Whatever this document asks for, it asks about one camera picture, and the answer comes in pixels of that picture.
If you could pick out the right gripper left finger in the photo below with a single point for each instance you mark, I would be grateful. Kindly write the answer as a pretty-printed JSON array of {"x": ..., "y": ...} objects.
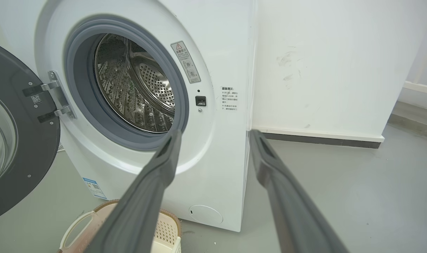
[{"x": 143, "y": 207}]

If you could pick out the grey rubber door gasket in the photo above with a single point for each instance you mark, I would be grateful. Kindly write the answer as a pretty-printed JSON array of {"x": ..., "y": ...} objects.
[{"x": 80, "y": 88}]

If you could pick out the silver metal door hinge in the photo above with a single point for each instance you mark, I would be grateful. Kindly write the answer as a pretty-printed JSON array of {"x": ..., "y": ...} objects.
[{"x": 58, "y": 95}]

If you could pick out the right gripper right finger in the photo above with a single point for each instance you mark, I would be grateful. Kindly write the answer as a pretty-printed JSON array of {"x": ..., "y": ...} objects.
[{"x": 291, "y": 211}]

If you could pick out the grey warning sticker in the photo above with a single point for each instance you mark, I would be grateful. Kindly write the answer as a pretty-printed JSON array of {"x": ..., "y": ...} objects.
[{"x": 185, "y": 62}]

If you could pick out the round white filter cover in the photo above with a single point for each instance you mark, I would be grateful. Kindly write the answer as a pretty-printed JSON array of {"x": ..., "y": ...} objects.
[{"x": 205, "y": 215}]

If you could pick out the cream plastic laundry basket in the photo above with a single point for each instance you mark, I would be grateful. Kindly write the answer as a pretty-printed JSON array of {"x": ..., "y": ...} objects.
[{"x": 167, "y": 228}]

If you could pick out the dark wall skirting strip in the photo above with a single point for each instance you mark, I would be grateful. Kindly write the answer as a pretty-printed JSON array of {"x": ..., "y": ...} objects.
[{"x": 322, "y": 140}]

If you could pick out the stainless steel washing machine drum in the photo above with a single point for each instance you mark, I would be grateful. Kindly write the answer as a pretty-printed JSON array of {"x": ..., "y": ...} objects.
[{"x": 129, "y": 88}]

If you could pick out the QR code sticker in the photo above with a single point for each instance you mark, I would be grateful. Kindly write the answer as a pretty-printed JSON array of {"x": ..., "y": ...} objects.
[{"x": 36, "y": 99}]

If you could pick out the blue white energy label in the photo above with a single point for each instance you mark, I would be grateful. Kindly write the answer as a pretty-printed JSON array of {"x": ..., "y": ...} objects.
[{"x": 94, "y": 188}]

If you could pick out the white text notice sticker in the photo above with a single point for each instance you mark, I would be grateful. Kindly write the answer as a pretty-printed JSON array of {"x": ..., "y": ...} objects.
[{"x": 229, "y": 99}]

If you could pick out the black door latch socket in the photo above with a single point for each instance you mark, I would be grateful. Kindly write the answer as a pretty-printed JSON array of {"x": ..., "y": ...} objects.
[{"x": 201, "y": 101}]

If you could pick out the white front-load washing machine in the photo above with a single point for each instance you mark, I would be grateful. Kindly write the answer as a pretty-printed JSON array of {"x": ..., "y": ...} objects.
[{"x": 220, "y": 168}]

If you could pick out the black round washer door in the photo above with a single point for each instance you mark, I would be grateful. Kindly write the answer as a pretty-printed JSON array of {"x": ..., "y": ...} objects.
[{"x": 30, "y": 140}]

